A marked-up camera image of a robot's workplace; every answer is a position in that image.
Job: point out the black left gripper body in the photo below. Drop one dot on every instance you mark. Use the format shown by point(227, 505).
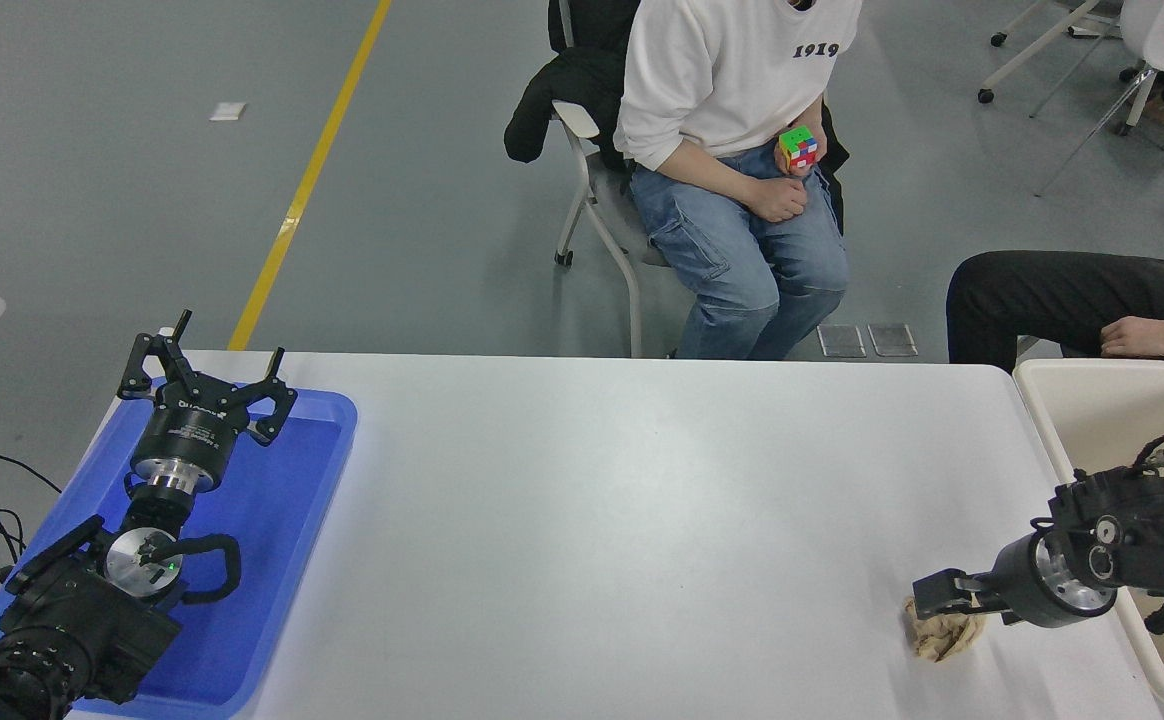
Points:
point(189, 426)

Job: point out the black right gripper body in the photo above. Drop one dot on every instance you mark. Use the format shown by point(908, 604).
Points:
point(1014, 590)

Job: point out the tan paper ball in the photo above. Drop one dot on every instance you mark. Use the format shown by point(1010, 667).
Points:
point(942, 640)

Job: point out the colourful puzzle cube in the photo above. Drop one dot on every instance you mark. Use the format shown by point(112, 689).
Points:
point(798, 148)

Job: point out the person's right forearm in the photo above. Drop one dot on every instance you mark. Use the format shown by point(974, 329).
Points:
point(707, 165)

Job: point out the person's hand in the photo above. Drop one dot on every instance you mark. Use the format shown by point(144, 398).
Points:
point(1142, 337)

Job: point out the person's right hand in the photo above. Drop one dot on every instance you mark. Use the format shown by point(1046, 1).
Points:
point(777, 200)

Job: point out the person's left hand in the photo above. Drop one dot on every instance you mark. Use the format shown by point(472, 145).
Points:
point(804, 176)

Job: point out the blue plastic tray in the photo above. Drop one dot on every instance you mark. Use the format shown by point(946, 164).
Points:
point(272, 520)

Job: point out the large pale bin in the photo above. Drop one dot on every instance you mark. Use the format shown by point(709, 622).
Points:
point(1092, 420)

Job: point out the metal floor plate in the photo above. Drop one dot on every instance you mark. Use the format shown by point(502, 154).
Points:
point(893, 340)
point(842, 341)

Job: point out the white paper scrap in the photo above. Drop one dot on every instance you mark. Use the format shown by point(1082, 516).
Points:
point(228, 111)

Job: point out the white rolling stand leg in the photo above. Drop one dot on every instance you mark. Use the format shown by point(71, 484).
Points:
point(1032, 55)

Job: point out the white frame grey seat chair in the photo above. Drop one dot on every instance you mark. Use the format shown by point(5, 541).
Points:
point(614, 215)

